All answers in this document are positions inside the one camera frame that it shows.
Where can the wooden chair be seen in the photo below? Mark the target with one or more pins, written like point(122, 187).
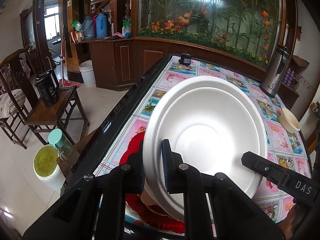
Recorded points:
point(17, 70)

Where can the small black jar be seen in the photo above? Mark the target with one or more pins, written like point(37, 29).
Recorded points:
point(186, 58)

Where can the stainless steel thermos kettle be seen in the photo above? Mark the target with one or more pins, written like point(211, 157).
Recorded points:
point(275, 75)

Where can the purple bottles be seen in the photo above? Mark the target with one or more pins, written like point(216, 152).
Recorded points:
point(289, 77)

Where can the green label plastic bottle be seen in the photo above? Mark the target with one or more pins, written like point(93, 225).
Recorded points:
point(127, 28)

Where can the black electric kettle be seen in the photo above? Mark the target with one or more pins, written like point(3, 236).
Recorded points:
point(47, 90)

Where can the green snack packets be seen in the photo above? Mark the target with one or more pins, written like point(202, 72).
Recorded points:
point(76, 25)

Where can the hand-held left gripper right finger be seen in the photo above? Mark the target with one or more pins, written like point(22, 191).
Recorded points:
point(165, 165)

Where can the pink cloth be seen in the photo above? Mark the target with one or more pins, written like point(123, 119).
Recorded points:
point(117, 34)

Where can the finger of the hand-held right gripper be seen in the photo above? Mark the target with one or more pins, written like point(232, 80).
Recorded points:
point(275, 172)

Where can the white cup with green contents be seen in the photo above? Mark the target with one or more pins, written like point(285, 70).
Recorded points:
point(46, 162)

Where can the white plastic bucket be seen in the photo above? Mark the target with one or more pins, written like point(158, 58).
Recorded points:
point(88, 73)

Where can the grey thermos flask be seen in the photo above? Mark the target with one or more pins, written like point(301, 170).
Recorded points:
point(89, 27)

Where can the person's right forearm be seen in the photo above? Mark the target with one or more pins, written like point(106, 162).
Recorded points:
point(288, 220)

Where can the stack of red scalloped plates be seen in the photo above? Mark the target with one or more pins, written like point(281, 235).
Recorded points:
point(130, 147)

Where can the large white foam bowl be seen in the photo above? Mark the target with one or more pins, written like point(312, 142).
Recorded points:
point(151, 130)

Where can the teal cap water bottle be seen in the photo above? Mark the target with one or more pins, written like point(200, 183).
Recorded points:
point(61, 142)

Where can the small wooden side table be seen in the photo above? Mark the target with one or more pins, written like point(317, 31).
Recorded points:
point(57, 110)

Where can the beige paper bowl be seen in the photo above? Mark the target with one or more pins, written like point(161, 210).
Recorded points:
point(290, 120)

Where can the glass flower display panel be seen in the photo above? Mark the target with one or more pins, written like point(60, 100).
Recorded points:
point(212, 12)

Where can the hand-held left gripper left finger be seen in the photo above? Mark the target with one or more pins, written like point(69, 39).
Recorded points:
point(136, 177)

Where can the blue thermos flask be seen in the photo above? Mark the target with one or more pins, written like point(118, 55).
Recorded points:
point(101, 26)

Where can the striped seat cushion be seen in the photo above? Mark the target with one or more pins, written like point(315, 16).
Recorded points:
point(11, 102)

